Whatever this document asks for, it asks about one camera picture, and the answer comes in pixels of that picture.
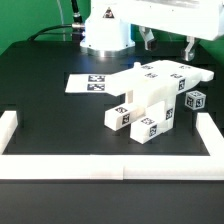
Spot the white tagged cube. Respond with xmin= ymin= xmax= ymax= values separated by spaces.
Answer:
xmin=185 ymin=90 xmax=206 ymax=110

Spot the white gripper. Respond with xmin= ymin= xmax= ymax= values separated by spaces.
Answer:
xmin=91 ymin=0 xmax=224 ymax=61

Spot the white fence rail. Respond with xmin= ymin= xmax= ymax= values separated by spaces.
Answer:
xmin=196 ymin=113 xmax=224 ymax=157
xmin=0 ymin=155 xmax=224 ymax=180
xmin=0 ymin=111 xmax=18 ymax=155

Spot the white chair back frame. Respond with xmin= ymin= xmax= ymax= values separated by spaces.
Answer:
xmin=106 ymin=60 xmax=214 ymax=108

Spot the white marker base plate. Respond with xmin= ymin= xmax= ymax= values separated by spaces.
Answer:
xmin=65 ymin=74 xmax=108 ymax=93

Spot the white right fence rail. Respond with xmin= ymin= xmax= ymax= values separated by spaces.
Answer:
xmin=196 ymin=113 xmax=224 ymax=157

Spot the white left fence rail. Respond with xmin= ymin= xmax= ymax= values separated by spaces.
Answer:
xmin=0 ymin=111 xmax=18 ymax=155

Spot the white chair seat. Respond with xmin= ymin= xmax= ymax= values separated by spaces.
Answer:
xmin=125 ymin=88 xmax=176 ymax=124

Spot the white front fence rail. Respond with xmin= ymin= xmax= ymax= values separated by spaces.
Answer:
xmin=0 ymin=155 xmax=224 ymax=180

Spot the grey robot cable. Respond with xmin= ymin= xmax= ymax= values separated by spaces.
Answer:
xmin=55 ymin=0 xmax=66 ymax=42

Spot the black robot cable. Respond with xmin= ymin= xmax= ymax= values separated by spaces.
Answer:
xmin=27 ymin=0 xmax=87 ymax=42

